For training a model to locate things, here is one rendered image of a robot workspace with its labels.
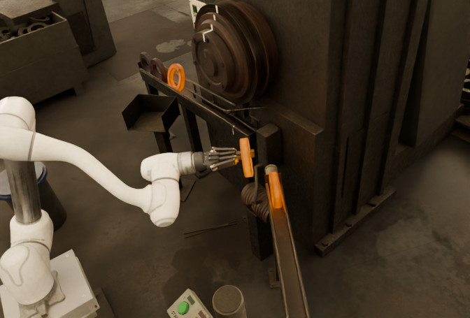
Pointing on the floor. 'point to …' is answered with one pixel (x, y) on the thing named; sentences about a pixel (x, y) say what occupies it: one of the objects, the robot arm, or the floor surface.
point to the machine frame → (327, 83)
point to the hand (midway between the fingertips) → (245, 154)
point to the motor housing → (258, 221)
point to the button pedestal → (189, 307)
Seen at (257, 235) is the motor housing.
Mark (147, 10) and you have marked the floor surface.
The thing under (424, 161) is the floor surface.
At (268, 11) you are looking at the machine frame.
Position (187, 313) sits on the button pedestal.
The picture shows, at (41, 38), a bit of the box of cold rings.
